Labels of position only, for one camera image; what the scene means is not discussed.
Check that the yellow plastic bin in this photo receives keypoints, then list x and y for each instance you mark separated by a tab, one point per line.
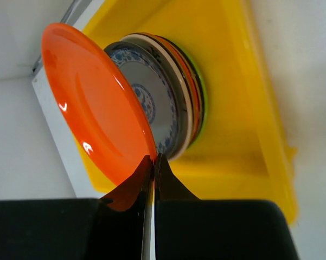
242	151

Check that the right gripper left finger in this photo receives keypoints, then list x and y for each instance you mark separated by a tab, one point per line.
115	226

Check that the cream plate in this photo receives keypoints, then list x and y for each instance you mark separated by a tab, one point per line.
171	60

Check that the orange plate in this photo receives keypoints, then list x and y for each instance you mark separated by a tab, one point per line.
97	102
192	84

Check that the green plate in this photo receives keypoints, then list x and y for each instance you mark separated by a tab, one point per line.
203	91

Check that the blue white patterned plate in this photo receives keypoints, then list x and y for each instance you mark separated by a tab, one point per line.
153	89

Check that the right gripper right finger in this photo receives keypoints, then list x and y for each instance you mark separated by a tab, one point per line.
187	227

